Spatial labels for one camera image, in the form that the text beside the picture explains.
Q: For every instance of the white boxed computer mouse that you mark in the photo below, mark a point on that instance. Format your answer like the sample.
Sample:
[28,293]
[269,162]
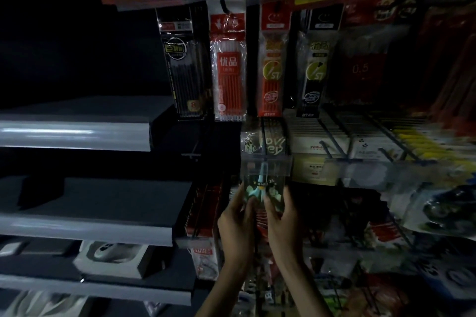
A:
[111,256]

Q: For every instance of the dark red hanging pen packet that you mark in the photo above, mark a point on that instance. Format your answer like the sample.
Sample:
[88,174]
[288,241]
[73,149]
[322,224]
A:
[362,64]

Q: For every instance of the black yellow-label pen packet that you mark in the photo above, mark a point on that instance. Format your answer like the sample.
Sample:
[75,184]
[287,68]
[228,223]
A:
[318,62]

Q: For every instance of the person's right forearm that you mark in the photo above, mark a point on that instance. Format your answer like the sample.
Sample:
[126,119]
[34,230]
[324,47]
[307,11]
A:
[303,290]

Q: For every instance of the red yellow-label pen packet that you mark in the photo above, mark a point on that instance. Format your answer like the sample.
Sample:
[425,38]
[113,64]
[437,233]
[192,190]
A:
[273,58]

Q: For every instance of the person's left thumb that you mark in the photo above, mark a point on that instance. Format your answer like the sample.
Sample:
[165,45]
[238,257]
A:
[248,203]

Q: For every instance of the red pen refill packet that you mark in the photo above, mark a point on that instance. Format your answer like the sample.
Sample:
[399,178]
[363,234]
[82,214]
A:
[228,62]

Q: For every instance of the row of white stationery boxes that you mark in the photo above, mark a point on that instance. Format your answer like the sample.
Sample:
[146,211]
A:
[331,134]

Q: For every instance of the row of yellow hanging packets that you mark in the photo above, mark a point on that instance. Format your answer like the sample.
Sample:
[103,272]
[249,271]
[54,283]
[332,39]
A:
[431,142]

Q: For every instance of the black pen refill packet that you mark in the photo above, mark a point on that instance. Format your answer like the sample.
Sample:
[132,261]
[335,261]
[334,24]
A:
[183,64]

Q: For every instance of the person's right thumb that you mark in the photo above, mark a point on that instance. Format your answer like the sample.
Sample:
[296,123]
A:
[270,209]

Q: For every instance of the clear cartoon print pen packet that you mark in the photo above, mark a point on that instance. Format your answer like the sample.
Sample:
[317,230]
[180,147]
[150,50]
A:
[264,192]

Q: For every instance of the person's left hand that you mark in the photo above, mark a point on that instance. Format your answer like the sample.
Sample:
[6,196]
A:
[235,227]

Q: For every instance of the grey metal shelf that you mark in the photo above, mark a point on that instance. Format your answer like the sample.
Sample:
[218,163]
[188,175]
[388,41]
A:
[93,212]
[111,283]
[81,123]

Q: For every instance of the cup print stationery packet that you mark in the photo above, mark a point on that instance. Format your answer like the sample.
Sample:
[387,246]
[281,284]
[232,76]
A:
[251,142]

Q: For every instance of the person's left forearm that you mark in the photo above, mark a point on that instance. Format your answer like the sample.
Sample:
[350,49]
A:
[223,290]

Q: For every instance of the clear plastic label holder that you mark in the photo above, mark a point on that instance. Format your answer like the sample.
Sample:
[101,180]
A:
[266,164]

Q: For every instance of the red white boxed packet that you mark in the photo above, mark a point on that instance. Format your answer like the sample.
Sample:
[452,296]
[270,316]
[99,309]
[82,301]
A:
[202,238]

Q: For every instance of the person's right hand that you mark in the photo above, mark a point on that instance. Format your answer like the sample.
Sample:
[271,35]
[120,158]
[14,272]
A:
[284,227]

